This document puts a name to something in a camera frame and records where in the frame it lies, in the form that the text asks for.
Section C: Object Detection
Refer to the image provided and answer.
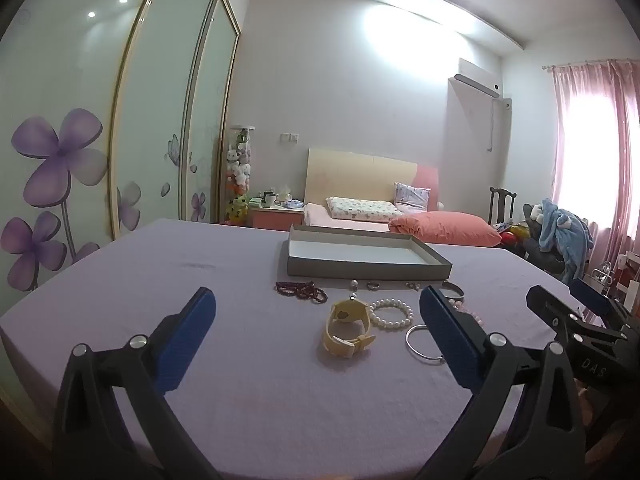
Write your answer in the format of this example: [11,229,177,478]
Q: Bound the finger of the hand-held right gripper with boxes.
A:
[569,278,640,334]
[526,284,627,357]

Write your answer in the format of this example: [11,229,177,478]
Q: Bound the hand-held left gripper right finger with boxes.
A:
[415,285,588,480]

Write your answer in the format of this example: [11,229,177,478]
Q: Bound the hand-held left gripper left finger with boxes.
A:
[50,286,223,480]

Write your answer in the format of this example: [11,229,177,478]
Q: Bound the pink bead bracelet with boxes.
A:
[447,297,485,326]

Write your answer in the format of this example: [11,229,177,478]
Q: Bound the thin silver bangle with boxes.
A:
[406,325,446,365]

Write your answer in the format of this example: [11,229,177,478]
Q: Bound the white pearl bracelet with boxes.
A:
[369,299,415,332]

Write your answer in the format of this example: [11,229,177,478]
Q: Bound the yellow wrist watch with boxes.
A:
[322,298,377,359]

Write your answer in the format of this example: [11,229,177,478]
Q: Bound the dark red bead bracelet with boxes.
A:
[275,280,328,305]

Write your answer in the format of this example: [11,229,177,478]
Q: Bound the grey cardboard tray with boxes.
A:
[286,224,453,281]

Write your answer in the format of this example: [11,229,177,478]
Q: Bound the black chair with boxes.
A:
[520,205,568,275]

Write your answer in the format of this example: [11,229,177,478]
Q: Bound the colourful toys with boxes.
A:
[500,224,532,249]

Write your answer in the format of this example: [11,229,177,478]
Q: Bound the purple table cloth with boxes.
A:
[0,217,581,480]

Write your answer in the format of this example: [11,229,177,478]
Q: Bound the folded pink quilt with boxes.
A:
[389,211,503,248]

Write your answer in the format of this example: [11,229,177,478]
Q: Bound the dark wooden chair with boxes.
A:
[489,186,516,226]

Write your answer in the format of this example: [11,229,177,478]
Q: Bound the pink nightstand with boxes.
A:
[248,197,306,232]

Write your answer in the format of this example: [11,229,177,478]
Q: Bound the purple patterned pillow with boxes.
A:
[394,182,432,211]

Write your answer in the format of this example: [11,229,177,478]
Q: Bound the white floral pillow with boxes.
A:
[326,197,399,224]

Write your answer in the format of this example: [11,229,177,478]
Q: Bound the clear tube of plush toys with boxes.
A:
[222,125,257,225]

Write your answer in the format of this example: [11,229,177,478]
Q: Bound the pink curtain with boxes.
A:
[542,57,640,281]

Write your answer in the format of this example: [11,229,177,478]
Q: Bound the bed with pink sheet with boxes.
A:
[303,203,391,233]

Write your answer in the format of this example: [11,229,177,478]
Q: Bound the beige and pink headboard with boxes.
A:
[305,147,441,211]

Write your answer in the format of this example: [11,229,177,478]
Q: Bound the white air conditioner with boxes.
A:
[447,57,503,99]

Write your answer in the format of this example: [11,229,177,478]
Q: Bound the flower print sliding wardrobe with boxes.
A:
[0,0,242,306]

